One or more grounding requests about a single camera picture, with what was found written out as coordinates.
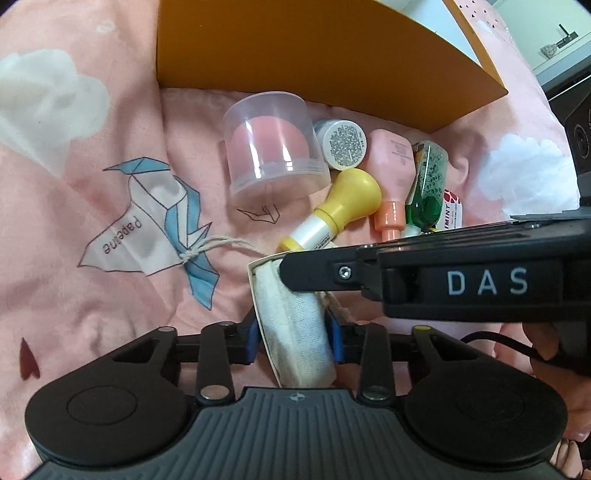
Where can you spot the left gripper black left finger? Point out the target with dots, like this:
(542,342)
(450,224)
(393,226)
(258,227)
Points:
(215,349)

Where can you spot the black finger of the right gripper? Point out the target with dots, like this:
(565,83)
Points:
(353,268)

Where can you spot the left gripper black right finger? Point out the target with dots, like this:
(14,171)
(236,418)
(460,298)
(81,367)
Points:
(374,349)

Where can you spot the red white mint tin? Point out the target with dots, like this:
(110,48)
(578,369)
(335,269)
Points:
(452,212)

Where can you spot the white cloth pouch package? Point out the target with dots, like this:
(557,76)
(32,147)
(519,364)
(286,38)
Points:
(292,325)

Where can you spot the pink cloud-print bed sheet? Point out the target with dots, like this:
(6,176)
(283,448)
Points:
(116,216)

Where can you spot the clear jar with pink sponge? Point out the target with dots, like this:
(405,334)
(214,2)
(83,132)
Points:
(272,151)

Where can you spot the person right hand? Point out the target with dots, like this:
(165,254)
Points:
(574,389)

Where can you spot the orange cardboard storage box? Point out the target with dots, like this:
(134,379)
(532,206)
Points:
(424,67)

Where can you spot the dark cabinet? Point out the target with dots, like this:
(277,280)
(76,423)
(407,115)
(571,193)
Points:
(560,50)

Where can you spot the yellow bulb-cap bottle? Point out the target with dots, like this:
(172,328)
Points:
(354,195)

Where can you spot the pink lotion bottle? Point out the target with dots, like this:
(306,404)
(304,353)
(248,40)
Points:
(390,161)

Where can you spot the small white lidded jar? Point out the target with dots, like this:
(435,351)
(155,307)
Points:
(343,143)

